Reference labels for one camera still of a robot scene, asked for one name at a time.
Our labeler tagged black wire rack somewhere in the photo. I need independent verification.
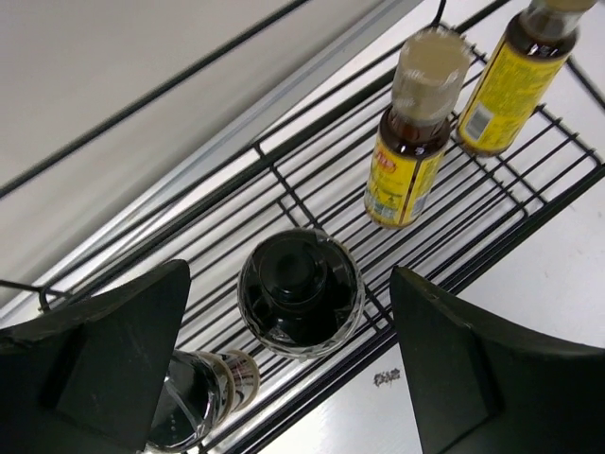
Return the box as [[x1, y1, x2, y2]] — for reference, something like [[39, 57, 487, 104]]
[[0, 0, 605, 454]]

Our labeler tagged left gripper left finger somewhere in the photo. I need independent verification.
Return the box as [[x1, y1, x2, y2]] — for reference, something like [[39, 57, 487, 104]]
[[1, 259, 190, 453]]

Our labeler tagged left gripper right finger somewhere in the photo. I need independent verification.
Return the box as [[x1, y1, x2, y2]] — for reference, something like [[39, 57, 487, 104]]
[[389, 267, 604, 453]]

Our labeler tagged small spice jar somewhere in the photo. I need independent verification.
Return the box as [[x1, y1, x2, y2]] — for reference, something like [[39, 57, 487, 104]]
[[146, 350, 261, 453]]

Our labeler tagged yellow sauce bottle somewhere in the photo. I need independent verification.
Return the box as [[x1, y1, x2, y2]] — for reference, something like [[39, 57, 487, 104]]
[[457, 0, 596, 157], [364, 27, 471, 229]]

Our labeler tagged large black-lid spice jar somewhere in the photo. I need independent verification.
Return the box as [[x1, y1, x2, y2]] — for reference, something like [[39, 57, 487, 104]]
[[237, 228, 365, 362]]

